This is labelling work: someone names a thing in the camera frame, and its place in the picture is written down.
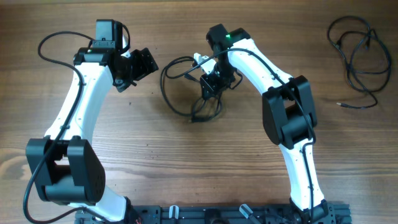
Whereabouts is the black USB cable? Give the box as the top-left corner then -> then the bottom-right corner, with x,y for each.
326,15 -> 392,110
159,55 -> 224,124

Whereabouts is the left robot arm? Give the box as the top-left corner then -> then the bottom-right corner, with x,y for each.
22,19 -> 158,223

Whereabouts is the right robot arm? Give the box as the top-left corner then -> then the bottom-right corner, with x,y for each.
194,24 -> 337,223

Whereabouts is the right camera cable black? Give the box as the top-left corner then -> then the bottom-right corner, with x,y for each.
160,48 -> 324,222

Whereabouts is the camera cable black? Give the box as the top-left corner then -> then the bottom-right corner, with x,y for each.
22,30 -> 96,224
160,48 -> 324,222

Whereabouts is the left camera cable black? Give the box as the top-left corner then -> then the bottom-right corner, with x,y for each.
22,30 -> 96,224

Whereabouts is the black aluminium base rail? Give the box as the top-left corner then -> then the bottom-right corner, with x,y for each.
74,203 -> 352,224

